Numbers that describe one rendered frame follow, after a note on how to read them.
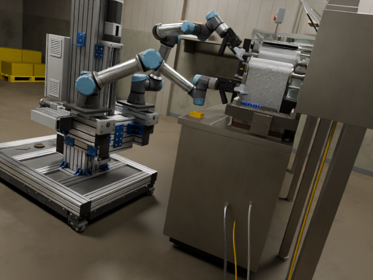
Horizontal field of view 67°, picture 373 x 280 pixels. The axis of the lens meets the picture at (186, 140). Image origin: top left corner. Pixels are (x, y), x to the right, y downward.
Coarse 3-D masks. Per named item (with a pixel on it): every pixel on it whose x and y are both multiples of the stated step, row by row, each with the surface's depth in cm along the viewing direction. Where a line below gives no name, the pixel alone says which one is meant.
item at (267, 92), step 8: (248, 80) 173; (256, 80) 171; (264, 80) 170; (272, 80) 168; (248, 88) 174; (256, 88) 172; (264, 88) 170; (272, 88) 169; (280, 88) 167; (248, 96) 175; (256, 96) 173; (264, 96) 171; (272, 96) 170; (280, 96) 168; (256, 104) 174; (264, 104) 172; (272, 104) 171; (280, 104) 169
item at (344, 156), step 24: (312, 120) 273; (312, 144) 181; (336, 144) 96; (360, 144) 89; (312, 168) 182; (336, 168) 93; (288, 192) 299; (336, 192) 95; (312, 216) 103; (288, 240) 197; (312, 240) 101; (312, 264) 103
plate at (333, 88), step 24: (336, 24) 80; (360, 24) 78; (312, 48) 83; (336, 48) 81; (360, 48) 79; (312, 72) 84; (336, 72) 82; (360, 72) 80; (312, 96) 86; (336, 96) 83; (360, 96) 81; (336, 120) 84; (360, 120) 82
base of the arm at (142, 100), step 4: (132, 92) 224; (136, 92) 223; (140, 92) 224; (144, 92) 228; (128, 96) 229; (132, 96) 224; (136, 96) 224; (140, 96) 225; (144, 96) 229; (128, 100) 226; (132, 100) 224; (136, 100) 224; (140, 100) 225; (144, 100) 229; (140, 104) 226; (144, 104) 229
